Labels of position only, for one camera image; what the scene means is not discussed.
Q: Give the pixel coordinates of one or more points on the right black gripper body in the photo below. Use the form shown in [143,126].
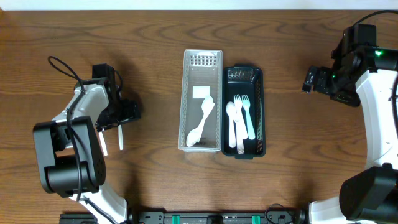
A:
[315,81]

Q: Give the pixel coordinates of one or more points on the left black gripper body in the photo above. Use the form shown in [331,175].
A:
[115,121]

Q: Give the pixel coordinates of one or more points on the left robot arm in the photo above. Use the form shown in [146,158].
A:
[70,147]

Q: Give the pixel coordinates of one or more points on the black plastic mesh basket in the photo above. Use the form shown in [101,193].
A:
[245,80]

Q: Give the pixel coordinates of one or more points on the white label sticker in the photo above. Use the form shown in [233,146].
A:
[201,92]

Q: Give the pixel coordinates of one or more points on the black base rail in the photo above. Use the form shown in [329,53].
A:
[276,215]

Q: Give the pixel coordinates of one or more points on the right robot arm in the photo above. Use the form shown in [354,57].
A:
[363,75]

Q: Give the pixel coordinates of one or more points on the clear plastic mesh basket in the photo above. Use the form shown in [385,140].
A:
[201,68]

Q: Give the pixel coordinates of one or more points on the white plastic spoon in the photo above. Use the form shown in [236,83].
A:
[103,144]
[207,106]
[194,136]
[120,137]
[231,111]

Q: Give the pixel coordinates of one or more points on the white plastic fork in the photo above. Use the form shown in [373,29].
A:
[249,124]
[239,135]
[241,125]

